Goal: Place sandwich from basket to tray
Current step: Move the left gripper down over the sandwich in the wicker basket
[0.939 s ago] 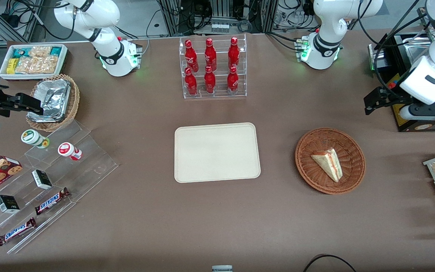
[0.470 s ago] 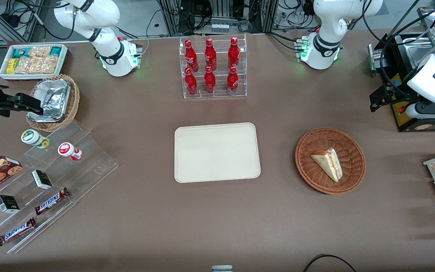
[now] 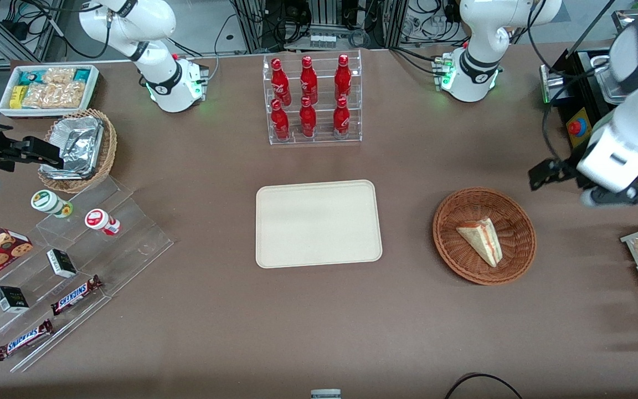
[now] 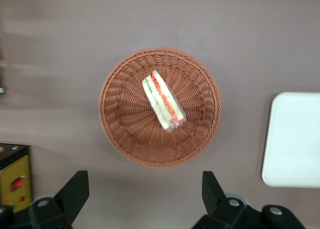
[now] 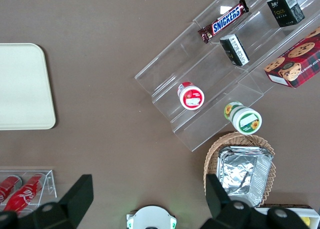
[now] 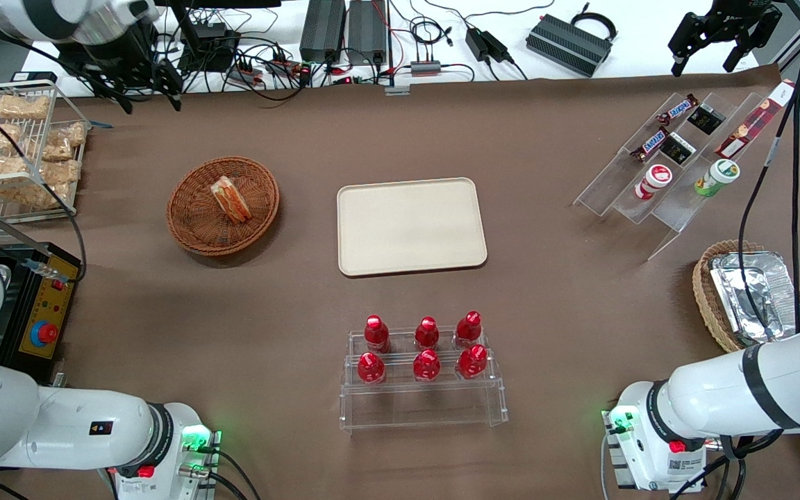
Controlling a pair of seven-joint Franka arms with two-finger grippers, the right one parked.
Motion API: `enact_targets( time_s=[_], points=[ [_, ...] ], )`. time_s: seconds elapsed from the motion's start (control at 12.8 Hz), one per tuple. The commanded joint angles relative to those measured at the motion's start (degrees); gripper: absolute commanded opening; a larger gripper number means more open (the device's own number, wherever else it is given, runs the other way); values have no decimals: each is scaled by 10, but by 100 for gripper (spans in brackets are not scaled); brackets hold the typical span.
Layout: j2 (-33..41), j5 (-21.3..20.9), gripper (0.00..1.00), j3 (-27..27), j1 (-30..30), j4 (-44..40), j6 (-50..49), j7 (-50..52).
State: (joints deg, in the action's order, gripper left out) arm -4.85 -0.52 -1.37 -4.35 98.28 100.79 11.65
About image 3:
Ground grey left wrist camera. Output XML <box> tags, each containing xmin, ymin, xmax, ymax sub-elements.
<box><xmin>581</xmin><ymin>185</ymin><xmax>638</xmax><ymax>209</ymax></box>

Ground silver foil trays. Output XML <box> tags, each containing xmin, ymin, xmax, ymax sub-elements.
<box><xmin>40</xmin><ymin>115</ymin><xmax>105</xmax><ymax>181</ymax></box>

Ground triangular sandwich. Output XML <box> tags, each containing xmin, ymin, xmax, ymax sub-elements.
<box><xmin>456</xmin><ymin>217</ymin><xmax>503</xmax><ymax>268</ymax></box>

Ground red lid yogurt cup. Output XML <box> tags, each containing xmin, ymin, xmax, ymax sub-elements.
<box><xmin>84</xmin><ymin>208</ymin><xmax>122</xmax><ymax>237</ymax></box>

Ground snickers chocolate bar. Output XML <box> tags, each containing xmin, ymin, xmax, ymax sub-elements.
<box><xmin>50</xmin><ymin>274</ymin><xmax>104</xmax><ymax>317</ymax></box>
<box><xmin>0</xmin><ymin>318</ymin><xmax>54</xmax><ymax>362</ymax></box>

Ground clear bag of puffed snacks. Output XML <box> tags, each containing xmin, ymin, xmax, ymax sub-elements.
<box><xmin>22</xmin><ymin>67</ymin><xmax>86</xmax><ymax>109</ymax></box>

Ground dark brown wicker basket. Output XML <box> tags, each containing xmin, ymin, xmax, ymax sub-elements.
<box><xmin>433</xmin><ymin>187</ymin><xmax>537</xmax><ymax>286</ymax></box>

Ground black cable loop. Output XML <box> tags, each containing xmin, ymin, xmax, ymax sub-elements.
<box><xmin>443</xmin><ymin>372</ymin><xmax>525</xmax><ymax>399</ymax></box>

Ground black food warmer machine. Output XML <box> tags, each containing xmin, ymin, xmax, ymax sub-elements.
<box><xmin>539</xmin><ymin>8</ymin><xmax>638</xmax><ymax>192</ymax></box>

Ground cream plastic tray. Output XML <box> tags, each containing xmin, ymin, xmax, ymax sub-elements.
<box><xmin>255</xmin><ymin>180</ymin><xmax>383</xmax><ymax>270</ymax></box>

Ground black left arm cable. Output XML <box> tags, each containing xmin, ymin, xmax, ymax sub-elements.
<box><xmin>526</xmin><ymin>0</ymin><xmax>581</xmax><ymax>165</ymax></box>

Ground small black box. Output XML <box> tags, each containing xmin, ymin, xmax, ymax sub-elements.
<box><xmin>46</xmin><ymin>248</ymin><xmax>78</xmax><ymax>279</ymax></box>
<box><xmin>0</xmin><ymin>285</ymin><xmax>30</xmax><ymax>314</ymax></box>

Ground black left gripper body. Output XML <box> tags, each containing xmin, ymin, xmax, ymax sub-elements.
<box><xmin>552</xmin><ymin>159</ymin><xmax>594</xmax><ymax>190</ymax></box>

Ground clear acrylic step display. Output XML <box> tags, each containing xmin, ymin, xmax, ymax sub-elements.
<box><xmin>0</xmin><ymin>176</ymin><xmax>175</xmax><ymax>374</ymax></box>

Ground white rectangular snack bin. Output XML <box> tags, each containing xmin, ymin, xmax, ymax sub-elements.
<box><xmin>0</xmin><ymin>64</ymin><xmax>100</xmax><ymax>119</ymax></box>

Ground green lid yogurt cup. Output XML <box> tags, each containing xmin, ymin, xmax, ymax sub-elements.
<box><xmin>30</xmin><ymin>190</ymin><xmax>74</xmax><ymax>219</ymax></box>

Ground light brown wicker basket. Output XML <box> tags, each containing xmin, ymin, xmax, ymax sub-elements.
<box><xmin>37</xmin><ymin>108</ymin><xmax>118</xmax><ymax>194</ymax></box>

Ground red cola bottle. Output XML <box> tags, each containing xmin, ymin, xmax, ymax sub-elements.
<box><xmin>270</xmin><ymin>99</ymin><xmax>291</xmax><ymax>141</ymax></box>
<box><xmin>299</xmin><ymin>55</ymin><xmax>319</xmax><ymax>105</ymax></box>
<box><xmin>270</xmin><ymin>58</ymin><xmax>292</xmax><ymax>106</ymax></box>
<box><xmin>332</xmin><ymin>97</ymin><xmax>351</xmax><ymax>140</ymax></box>
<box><xmin>299</xmin><ymin>96</ymin><xmax>317</xmax><ymax>139</ymax></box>
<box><xmin>334</xmin><ymin>54</ymin><xmax>352</xmax><ymax>102</ymax></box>

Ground clear acrylic bottle rack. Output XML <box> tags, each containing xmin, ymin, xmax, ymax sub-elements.
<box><xmin>262</xmin><ymin>49</ymin><xmax>363</xmax><ymax>146</ymax></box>

